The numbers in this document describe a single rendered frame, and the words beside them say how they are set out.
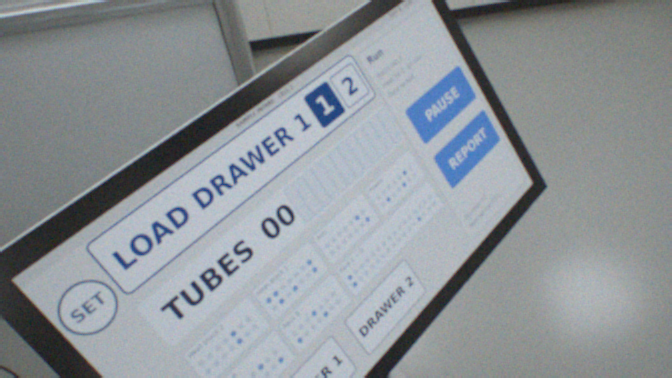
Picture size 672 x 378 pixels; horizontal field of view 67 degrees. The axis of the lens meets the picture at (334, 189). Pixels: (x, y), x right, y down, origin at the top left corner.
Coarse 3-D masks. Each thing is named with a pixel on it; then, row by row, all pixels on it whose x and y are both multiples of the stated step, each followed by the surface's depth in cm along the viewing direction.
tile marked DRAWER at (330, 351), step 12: (324, 348) 47; (336, 348) 48; (312, 360) 46; (324, 360) 47; (336, 360) 48; (348, 360) 48; (300, 372) 46; (312, 372) 46; (324, 372) 47; (336, 372) 48; (348, 372) 48
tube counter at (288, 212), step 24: (384, 120) 52; (336, 144) 49; (360, 144) 50; (384, 144) 52; (312, 168) 48; (336, 168) 49; (360, 168) 50; (288, 192) 46; (312, 192) 47; (336, 192) 49; (264, 216) 45; (288, 216) 46; (312, 216) 47; (288, 240) 46
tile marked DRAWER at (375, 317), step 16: (400, 272) 52; (384, 288) 51; (400, 288) 52; (416, 288) 53; (368, 304) 50; (384, 304) 51; (400, 304) 52; (352, 320) 49; (368, 320) 50; (384, 320) 51; (400, 320) 51; (368, 336) 50; (384, 336) 50; (368, 352) 49
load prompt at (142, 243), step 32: (352, 64) 50; (320, 96) 48; (352, 96) 50; (256, 128) 45; (288, 128) 47; (320, 128) 48; (224, 160) 44; (256, 160) 45; (288, 160) 46; (160, 192) 41; (192, 192) 42; (224, 192) 43; (256, 192) 45; (128, 224) 39; (160, 224) 41; (192, 224) 42; (96, 256) 38; (128, 256) 39; (160, 256) 40; (128, 288) 39
